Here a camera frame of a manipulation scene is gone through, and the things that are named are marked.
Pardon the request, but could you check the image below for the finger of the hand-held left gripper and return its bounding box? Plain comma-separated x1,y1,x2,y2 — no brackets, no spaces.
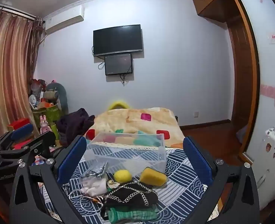
0,131,56,167
0,123,34,153

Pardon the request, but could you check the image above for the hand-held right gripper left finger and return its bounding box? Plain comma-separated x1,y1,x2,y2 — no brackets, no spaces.
10,135,88,224

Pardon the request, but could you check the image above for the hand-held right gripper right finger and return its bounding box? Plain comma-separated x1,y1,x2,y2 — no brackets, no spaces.
183,136,260,224

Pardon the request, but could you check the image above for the red box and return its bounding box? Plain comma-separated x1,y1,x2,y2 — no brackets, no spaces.
7,118,31,131

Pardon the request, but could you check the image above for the pink bunny toy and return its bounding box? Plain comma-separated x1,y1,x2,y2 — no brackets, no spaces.
39,115,51,135

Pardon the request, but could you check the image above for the green storage box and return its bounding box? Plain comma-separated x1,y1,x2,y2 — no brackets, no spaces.
32,105,60,128

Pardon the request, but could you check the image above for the white crumpled cloth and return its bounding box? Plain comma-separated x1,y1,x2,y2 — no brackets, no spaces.
78,176,108,197

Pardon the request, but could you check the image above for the blue patterned bed sheet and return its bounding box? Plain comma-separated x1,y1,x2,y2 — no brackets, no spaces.
38,147,224,224

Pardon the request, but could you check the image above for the dark purple garment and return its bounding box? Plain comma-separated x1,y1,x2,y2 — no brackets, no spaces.
56,108,96,146

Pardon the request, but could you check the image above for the pile of toys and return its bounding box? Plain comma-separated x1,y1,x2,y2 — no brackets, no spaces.
29,78,47,109

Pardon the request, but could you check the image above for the yellow sponge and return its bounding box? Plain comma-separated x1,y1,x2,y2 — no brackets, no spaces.
139,167,168,187

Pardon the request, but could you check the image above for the grey plush toy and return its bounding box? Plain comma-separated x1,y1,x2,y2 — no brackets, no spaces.
45,82,69,117

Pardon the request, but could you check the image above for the yellow fuzzy ball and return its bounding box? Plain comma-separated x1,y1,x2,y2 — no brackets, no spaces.
114,169,132,183

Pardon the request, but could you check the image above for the clear plastic storage box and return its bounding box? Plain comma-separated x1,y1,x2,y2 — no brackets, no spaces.
85,132,167,173

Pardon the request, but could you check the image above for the striped brown curtain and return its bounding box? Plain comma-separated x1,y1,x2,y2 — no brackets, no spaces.
0,10,45,141

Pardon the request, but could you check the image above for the yellow plush item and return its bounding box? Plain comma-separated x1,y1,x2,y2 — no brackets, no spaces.
108,100,131,110

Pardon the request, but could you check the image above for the cream blanket with coloured squares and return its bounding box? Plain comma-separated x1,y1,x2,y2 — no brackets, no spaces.
86,107,186,149

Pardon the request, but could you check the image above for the small white refrigerator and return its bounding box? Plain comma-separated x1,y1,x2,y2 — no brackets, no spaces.
256,127,275,213

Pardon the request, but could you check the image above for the green sock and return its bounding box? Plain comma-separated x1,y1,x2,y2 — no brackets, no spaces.
108,205,160,223

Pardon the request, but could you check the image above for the white air conditioner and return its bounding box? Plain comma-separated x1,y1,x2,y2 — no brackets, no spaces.
44,5,85,31

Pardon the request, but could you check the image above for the white sliding wardrobe door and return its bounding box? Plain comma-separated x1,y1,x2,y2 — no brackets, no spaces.
235,0,275,167

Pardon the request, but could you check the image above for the white cable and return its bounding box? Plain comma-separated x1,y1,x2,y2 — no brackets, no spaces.
68,188,105,213

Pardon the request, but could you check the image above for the black bag with chain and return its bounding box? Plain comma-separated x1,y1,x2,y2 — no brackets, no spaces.
100,181,159,218

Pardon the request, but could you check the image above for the small black wall monitor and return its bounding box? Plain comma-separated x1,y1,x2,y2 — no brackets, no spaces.
105,54,133,76

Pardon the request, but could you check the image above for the white curtain rail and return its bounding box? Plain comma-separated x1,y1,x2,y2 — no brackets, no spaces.
0,3,43,19

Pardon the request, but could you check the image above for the large black wall television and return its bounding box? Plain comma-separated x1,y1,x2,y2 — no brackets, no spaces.
93,24,144,57

